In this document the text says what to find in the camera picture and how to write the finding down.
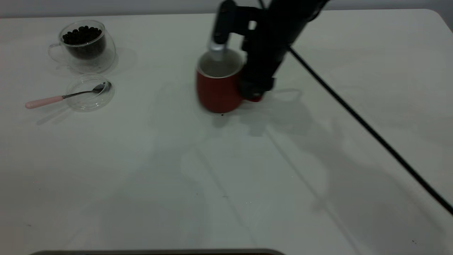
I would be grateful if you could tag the red ceramic mug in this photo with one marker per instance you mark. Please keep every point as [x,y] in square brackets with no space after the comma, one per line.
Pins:
[216,92]

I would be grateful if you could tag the clear glass cup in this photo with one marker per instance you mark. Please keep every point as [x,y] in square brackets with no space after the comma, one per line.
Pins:
[102,60]

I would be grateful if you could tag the clear round glass lid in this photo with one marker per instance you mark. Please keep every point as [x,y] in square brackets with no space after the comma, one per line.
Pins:
[88,101]

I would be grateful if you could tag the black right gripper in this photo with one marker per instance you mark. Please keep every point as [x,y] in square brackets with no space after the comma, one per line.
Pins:
[265,49]

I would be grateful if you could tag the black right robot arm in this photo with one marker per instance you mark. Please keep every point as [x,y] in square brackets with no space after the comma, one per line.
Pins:
[293,5]

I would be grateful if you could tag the dark coffee beans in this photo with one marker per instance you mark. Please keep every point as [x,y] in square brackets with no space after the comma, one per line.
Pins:
[83,39]

